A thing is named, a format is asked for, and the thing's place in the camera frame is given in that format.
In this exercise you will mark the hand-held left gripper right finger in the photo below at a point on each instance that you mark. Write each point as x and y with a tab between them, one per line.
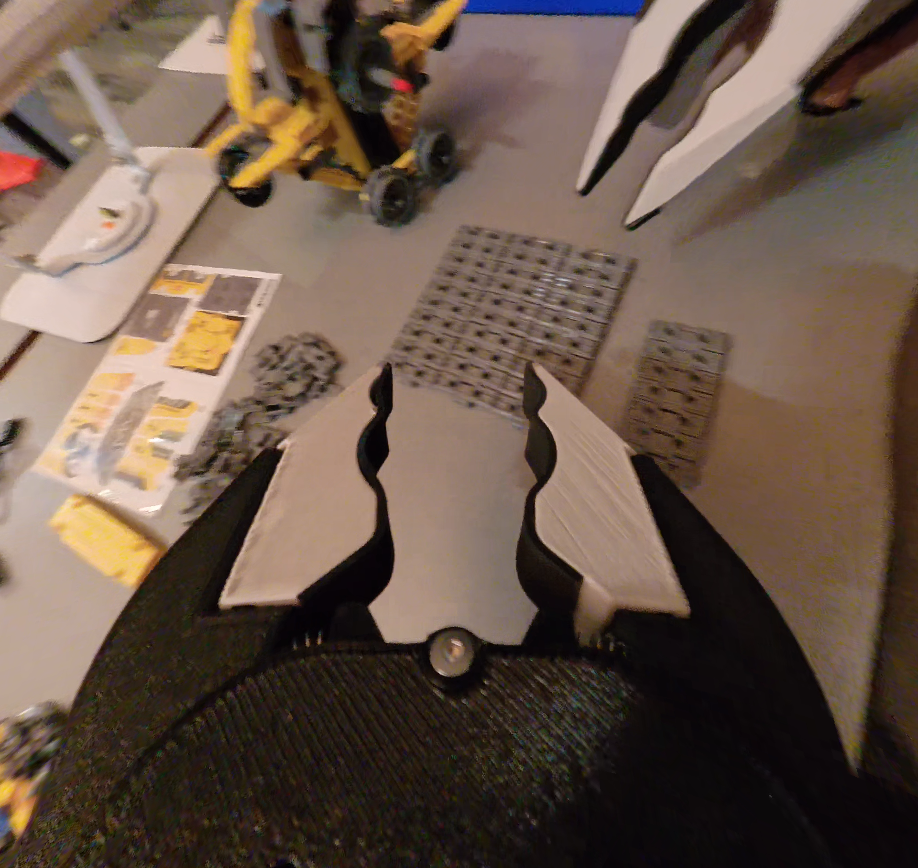
609	524

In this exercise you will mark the pile of yellow black parts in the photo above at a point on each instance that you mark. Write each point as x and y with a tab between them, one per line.
29	760

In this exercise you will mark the yellow toy beam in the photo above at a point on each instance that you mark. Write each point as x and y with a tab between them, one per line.
107	538

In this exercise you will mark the yellow black sticker sheet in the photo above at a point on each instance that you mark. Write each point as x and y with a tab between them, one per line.
165	380

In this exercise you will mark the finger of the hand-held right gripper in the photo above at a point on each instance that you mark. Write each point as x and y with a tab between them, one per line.
782	58
667	15

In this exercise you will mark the strip of joined track links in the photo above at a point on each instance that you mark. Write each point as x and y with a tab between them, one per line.
678	395

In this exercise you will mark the person's right forearm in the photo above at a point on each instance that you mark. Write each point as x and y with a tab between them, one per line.
860	65

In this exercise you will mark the pile of track links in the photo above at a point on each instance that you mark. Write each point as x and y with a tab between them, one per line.
244	423

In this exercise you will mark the yellow black toy vehicle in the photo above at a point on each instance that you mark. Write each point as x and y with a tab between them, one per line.
323	94

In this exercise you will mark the person's right hand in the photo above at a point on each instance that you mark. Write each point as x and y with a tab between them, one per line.
749	7

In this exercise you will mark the mat of joined track links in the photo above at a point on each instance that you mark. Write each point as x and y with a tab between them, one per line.
516	309

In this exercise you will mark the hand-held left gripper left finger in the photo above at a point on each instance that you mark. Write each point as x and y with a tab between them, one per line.
308	517

